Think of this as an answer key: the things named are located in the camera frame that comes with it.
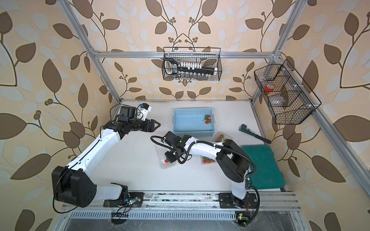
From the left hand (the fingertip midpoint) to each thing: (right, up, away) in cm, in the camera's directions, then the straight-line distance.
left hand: (153, 121), depth 81 cm
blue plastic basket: (+24, -1, +28) cm, 36 cm away
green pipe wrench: (+59, -6, +21) cm, 63 cm away
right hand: (+9, -22, +4) cm, 24 cm away
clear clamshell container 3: (+32, -26, +6) cm, 42 cm away
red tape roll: (+67, +20, 0) cm, 69 cm away
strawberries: (+31, -24, +6) cm, 40 cm away
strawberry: (+7, -24, +5) cm, 25 cm away
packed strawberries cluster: (+42, -12, +16) cm, 46 cm away
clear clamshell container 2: (+5, -25, +6) cm, 26 cm away
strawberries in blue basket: (+34, 0, +26) cm, 43 cm away
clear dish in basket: (+67, +11, -7) cm, 68 cm away
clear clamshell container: (+40, -9, +17) cm, 45 cm away
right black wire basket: (+73, +11, -6) cm, 74 cm away
